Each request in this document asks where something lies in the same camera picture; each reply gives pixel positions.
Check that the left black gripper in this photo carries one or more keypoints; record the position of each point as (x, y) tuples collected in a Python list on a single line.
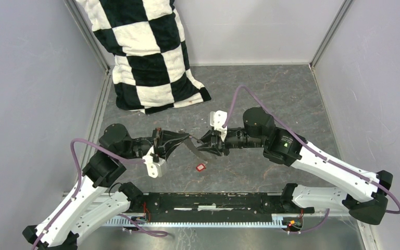
[(174, 138)]

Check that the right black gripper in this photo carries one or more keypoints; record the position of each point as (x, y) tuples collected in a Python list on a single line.
[(215, 139)]

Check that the key with red tag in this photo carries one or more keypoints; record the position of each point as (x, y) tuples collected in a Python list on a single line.
[(200, 167)]

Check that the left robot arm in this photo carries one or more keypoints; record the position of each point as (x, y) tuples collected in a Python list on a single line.
[(69, 223)]

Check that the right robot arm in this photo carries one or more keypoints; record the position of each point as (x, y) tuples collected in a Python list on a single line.
[(356, 191)]

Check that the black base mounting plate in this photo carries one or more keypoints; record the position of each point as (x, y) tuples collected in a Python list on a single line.
[(213, 207)]

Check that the black white checkered blanket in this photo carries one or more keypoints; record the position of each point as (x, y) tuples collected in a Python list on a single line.
[(151, 71)]

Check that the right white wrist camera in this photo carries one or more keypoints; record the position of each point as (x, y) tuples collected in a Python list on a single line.
[(217, 121)]

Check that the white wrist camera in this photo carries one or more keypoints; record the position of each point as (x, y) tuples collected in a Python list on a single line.
[(217, 121), (155, 165)]

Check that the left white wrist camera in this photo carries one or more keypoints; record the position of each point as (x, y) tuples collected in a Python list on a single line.
[(155, 165)]

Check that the white slotted cable duct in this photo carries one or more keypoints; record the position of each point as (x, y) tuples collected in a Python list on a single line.
[(275, 222)]

